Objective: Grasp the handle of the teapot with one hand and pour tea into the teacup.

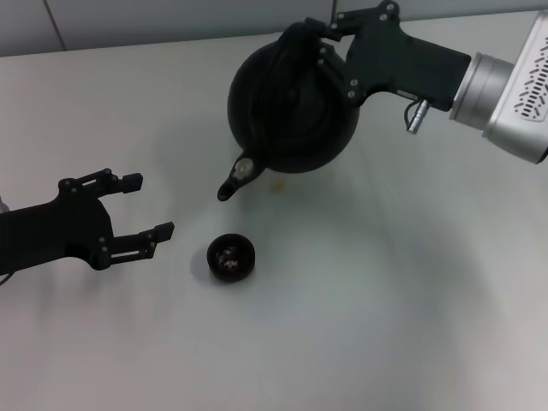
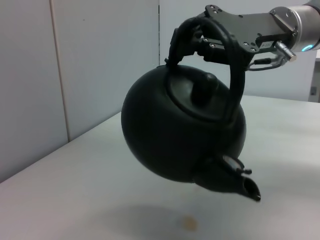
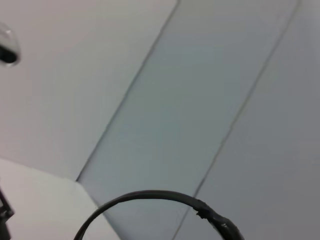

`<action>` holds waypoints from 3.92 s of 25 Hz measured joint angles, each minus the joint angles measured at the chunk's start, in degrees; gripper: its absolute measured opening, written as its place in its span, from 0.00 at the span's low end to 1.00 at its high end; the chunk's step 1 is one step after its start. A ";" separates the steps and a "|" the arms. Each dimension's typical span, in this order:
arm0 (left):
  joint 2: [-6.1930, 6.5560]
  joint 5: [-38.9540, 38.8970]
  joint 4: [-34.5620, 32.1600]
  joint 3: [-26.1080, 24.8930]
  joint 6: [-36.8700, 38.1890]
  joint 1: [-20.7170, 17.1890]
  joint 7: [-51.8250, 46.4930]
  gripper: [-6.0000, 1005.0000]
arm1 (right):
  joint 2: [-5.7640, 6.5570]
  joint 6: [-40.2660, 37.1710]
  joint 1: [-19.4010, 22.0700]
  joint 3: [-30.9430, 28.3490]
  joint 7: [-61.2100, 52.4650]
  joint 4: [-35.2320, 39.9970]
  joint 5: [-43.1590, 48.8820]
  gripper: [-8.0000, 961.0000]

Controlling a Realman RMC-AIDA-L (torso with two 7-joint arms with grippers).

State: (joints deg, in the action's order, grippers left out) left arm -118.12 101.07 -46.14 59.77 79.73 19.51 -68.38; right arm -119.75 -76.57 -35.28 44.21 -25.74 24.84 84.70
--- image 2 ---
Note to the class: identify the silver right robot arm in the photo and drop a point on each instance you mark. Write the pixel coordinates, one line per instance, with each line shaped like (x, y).
(305, 22)

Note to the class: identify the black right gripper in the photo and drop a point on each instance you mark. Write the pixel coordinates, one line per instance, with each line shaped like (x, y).
(250, 30)

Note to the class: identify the black round teapot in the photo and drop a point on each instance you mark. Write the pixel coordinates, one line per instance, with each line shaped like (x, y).
(175, 140)

